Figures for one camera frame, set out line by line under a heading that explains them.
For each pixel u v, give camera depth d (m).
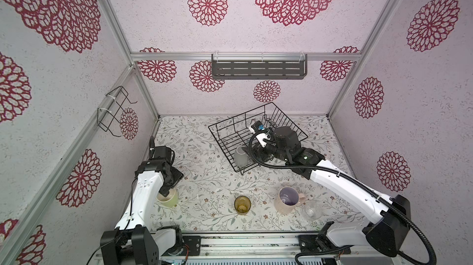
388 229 0.38
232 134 1.11
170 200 0.76
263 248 0.75
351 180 0.46
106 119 0.78
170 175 0.70
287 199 0.84
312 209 0.83
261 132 0.60
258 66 0.95
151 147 0.69
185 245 0.73
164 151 0.65
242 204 0.83
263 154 0.66
